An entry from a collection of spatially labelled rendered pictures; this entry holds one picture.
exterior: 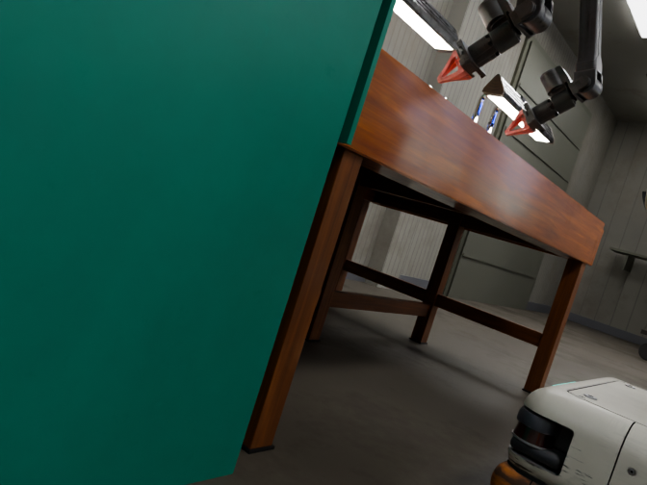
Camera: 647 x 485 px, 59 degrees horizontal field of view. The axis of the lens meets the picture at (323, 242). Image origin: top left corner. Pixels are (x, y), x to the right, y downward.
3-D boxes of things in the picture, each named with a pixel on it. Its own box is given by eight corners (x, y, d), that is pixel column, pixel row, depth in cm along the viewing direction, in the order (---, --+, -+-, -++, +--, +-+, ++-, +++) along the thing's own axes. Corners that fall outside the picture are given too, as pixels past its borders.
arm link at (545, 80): (591, 82, 154) (601, 91, 161) (574, 49, 158) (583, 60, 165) (550, 107, 161) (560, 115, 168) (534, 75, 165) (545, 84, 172)
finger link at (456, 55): (428, 66, 140) (462, 43, 135) (442, 77, 145) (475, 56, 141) (438, 89, 137) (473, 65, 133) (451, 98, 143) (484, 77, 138)
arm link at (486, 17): (536, 8, 122) (551, 23, 128) (515, -32, 126) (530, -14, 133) (488, 43, 129) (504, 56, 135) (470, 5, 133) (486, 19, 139)
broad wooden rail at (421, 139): (590, 266, 238) (605, 223, 237) (332, 140, 97) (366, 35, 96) (561, 257, 245) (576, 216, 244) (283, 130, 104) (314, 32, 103)
